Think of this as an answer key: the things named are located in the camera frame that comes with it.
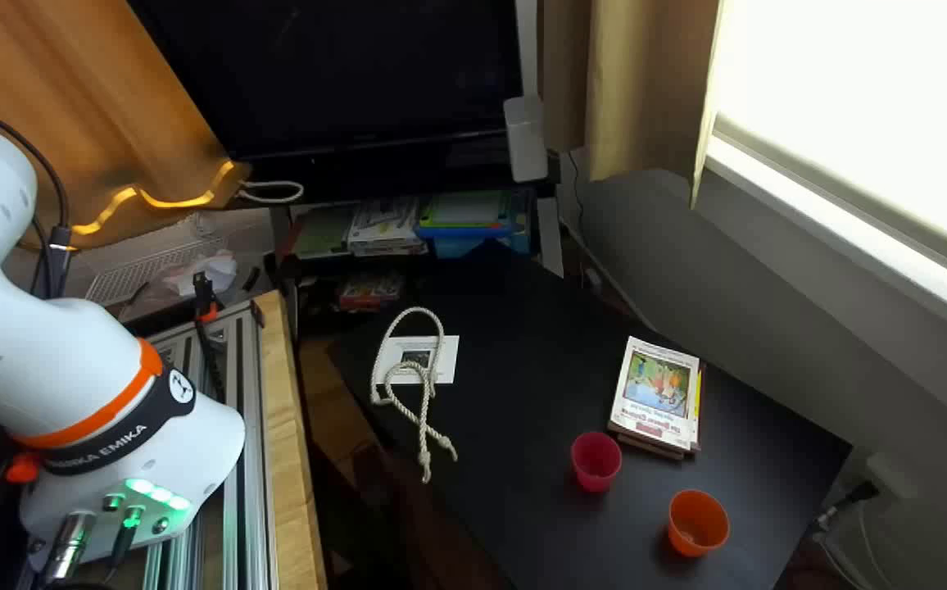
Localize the orange plastic cup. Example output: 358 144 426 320
664 487 732 560

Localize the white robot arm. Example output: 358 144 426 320
0 136 247 569

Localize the pink plastic cup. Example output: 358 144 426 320
571 431 623 494

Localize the black tv stand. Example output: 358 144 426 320
261 155 558 329

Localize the white flat box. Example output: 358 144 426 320
375 334 459 382

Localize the white speaker box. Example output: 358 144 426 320
504 94 547 184

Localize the colourful card box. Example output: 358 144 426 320
605 334 701 459

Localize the black television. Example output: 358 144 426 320
128 0 522 161

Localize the tan curtain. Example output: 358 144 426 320
0 0 247 248

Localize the white rope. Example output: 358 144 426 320
370 303 462 487

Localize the aluminium rail frame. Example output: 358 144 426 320
139 287 329 590

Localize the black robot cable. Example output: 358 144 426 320
0 94 78 302

